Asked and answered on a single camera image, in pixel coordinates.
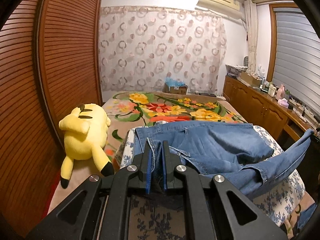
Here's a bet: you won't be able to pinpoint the floral beige bed blanket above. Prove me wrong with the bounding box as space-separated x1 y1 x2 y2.
47 90 317 238

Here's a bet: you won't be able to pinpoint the pink bottle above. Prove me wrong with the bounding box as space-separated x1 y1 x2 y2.
275 84 285 100

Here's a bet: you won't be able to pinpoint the grey window roller blind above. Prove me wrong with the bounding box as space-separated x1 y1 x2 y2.
272 8 319 115

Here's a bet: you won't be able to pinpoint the beige tied side curtain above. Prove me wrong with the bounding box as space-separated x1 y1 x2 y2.
244 0 258 74

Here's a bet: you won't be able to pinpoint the brown cardboard box on cabinet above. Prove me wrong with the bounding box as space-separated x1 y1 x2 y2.
240 72 261 87

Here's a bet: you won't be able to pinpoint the blue denim jeans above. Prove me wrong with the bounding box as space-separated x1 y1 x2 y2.
134 121 313 199

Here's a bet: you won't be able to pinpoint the cardboard box with blue cloth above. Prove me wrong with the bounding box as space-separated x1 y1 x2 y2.
163 77 188 95

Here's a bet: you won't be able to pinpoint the circle patterned sheer curtain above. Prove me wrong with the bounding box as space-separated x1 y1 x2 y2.
99 6 227 94

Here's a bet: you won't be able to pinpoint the brown louvered wardrobe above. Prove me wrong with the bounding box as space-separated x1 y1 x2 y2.
1 0 102 239

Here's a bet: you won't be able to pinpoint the wooden sideboard cabinet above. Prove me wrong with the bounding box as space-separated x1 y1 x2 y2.
223 75 312 144

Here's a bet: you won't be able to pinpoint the pink tissue pack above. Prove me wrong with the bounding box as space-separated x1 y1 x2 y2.
277 98 289 108

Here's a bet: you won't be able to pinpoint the yellow Pikachu plush toy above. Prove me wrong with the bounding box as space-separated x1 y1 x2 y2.
59 103 114 189

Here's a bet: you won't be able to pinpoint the white wall air conditioner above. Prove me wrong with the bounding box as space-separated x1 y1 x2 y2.
197 0 245 20

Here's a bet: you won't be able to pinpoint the blue floral white quilt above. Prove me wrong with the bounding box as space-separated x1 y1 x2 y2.
115 127 306 226

